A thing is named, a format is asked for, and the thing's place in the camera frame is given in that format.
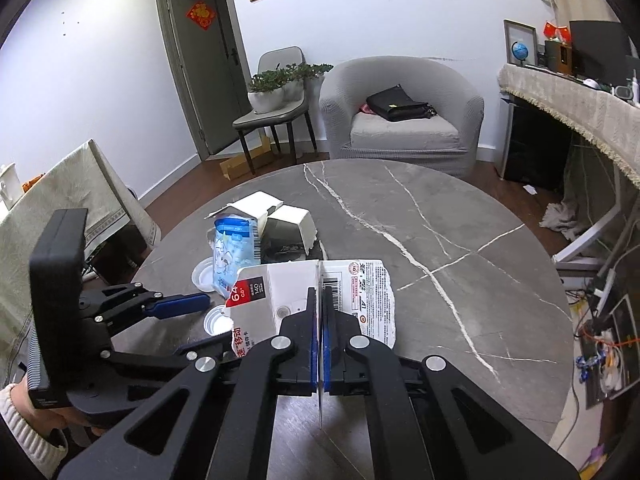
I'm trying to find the person's left forearm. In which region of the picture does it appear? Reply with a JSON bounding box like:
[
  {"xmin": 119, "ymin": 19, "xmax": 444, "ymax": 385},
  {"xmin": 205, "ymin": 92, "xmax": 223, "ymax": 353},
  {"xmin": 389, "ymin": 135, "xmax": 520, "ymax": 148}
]
[{"xmin": 0, "ymin": 384, "xmax": 68, "ymax": 478}]

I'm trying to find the beige fringed desk cloth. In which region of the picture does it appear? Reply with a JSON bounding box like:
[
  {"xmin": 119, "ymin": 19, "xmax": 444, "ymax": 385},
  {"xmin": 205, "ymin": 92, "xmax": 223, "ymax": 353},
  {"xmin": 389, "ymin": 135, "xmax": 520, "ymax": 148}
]
[{"xmin": 497, "ymin": 62, "xmax": 640, "ymax": 187}]

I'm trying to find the grey armchair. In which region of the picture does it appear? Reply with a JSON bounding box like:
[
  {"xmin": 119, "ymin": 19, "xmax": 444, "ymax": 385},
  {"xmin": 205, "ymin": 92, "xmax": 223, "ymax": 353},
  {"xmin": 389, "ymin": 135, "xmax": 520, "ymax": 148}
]
[{"xmin": 319, "ymin": 56, "xmax": 485, "ymax": 178}]

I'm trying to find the black handbag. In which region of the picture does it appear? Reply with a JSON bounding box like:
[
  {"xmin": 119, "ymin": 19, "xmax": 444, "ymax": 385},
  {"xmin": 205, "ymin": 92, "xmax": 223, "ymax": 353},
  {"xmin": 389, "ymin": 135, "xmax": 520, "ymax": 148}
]
[{"xmin": 366, "ymin": 84, "xmax": 437, "ymax": 122}]

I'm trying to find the grey door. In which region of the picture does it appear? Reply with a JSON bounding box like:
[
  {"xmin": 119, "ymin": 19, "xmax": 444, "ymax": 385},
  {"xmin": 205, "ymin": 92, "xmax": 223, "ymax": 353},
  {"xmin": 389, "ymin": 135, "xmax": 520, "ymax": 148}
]
[{"xmin": 154, "ymin": 0, "xmax": 252, "ymax": 162}]

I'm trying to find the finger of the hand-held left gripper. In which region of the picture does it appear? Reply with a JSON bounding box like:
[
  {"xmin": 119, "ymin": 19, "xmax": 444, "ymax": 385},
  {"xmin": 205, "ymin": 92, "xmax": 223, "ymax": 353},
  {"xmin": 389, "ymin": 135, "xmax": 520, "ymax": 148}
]
[
  {"xmin": 102, "ymin": 332, "xmax": 238, "ymax": 382},
  {"xmin": 77, "ymin": 282, "xmax": 212, "ymax": 341}
]

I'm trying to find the flat cardboard box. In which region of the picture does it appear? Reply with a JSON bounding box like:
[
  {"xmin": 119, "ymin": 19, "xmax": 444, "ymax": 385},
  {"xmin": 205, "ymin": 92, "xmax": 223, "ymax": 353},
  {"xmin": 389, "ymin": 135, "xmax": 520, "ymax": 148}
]
[{"xmin": 220, "ymin": 135, "xmax": 274, "ymax": 181}]

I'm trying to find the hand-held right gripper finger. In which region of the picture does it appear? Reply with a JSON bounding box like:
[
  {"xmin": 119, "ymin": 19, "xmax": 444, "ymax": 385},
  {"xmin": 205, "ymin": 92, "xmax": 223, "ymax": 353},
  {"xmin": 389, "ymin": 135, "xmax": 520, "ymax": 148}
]
[
  {"xmin": 320, "ymin": 287, "xmax": 582, "ymax": 480},
  {"xmin": 57, "ymin": 287, "xmax": 321, "ymax": 480}
]

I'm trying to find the black monitor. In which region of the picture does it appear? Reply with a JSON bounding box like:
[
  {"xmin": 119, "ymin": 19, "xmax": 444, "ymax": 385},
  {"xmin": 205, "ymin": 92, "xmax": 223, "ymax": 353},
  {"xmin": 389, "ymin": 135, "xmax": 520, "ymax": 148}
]
[{"xmin": 569, "ymin": 20, "xmax": 634, "ymax": 82}]

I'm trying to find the red door decoration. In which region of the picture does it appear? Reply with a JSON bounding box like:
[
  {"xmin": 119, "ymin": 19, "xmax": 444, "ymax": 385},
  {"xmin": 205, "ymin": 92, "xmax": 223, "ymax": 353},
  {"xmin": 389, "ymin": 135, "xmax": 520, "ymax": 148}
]
[{"xmin": 186, "ymin": 1, "xmax": 215, "ymax": 31}]

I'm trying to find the power strip with cables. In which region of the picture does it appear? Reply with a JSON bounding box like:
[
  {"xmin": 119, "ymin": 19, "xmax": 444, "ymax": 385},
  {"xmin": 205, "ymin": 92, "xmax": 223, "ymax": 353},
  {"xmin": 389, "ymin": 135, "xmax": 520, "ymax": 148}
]
[{"xmin": 572, "ymin": 260, "xmax": 640, "ymax": 411}]

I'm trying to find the beige patterned tablecloth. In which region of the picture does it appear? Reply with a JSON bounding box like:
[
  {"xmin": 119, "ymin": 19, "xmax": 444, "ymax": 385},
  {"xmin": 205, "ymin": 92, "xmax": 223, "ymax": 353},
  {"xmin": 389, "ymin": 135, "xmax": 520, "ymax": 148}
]
[{"xmin": 0, "ymin": 140, "xmax": 162, "ymax": 361}]

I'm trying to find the white plastic lid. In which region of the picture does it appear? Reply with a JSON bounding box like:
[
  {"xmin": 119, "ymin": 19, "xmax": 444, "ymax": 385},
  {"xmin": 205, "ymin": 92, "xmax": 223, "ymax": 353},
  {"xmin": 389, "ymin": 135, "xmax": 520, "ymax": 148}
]
[
  {"xmin": 192, "ymin": 257, "xmax": 221, "ymax": 292},
  {"xmin": 205, "ymin": 306, "xmax": 234, "ymax": 336}
]

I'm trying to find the white open paper box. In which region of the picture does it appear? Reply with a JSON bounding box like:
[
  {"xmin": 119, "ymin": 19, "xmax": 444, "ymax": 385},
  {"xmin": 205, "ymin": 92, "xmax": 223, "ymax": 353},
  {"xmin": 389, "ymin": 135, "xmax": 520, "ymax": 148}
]
[{"xmin": 205, "ymin": 191, "xmax": 285, "ymax": 241}]

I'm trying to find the potted plant in white pot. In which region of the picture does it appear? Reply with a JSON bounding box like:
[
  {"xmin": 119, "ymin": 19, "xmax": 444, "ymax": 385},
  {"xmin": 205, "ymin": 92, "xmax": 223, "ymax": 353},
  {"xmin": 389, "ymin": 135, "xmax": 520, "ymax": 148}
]
[
  {"xmin": 247, "ymin": 69, "xmax": 287, "ymax": 114},
  {"xmin": 284, "ymin": 62, "xmax": 334, "ymax": 102}
]

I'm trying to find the white red card package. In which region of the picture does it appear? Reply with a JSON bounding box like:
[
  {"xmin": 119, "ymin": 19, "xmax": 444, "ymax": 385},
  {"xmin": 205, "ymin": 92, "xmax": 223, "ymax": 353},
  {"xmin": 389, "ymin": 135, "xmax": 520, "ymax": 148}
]
[{"xmin": 227, "ymin": 259, "xmax": 398, "ymax": 361}]

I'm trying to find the white desk leg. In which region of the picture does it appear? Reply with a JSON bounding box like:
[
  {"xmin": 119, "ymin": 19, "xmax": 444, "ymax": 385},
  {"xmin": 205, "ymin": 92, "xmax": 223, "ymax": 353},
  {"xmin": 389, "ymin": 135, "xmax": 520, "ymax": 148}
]
[{"xmin": 552, "ymin": 180, "xmax": 627, "ymax": 267}]

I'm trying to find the black cabinet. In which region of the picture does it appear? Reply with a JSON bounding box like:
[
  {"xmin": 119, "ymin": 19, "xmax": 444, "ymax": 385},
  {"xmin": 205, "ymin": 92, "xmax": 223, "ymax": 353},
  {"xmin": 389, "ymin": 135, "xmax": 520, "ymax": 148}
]
[{"xmin": 501, "ymin": 97, "xmax": 574, "ymax": 192}]

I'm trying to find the crumpled grey cloth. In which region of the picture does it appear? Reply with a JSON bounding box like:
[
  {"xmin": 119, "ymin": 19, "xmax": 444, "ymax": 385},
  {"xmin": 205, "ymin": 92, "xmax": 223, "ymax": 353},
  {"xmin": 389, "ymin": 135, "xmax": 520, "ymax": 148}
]
[{"xmin": 540, "ymin": 200, "xmax": 584, "ymax": 241}]

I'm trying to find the blue white plastic bag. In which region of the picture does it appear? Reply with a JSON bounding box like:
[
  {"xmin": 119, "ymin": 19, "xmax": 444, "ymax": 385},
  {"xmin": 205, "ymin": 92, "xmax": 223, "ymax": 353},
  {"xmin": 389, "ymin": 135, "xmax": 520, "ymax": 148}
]
[{"xmin": 207, "ymin": 215, "xmax": 263, "ymax": 296}]

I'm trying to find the framed picture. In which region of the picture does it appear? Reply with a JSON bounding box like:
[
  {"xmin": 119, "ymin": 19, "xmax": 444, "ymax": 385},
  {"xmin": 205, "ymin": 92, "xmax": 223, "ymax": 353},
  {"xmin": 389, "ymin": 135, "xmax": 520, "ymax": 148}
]
[{"xmin": 503, "ymin": 19, "xmax": 539, "ymax": 68}]

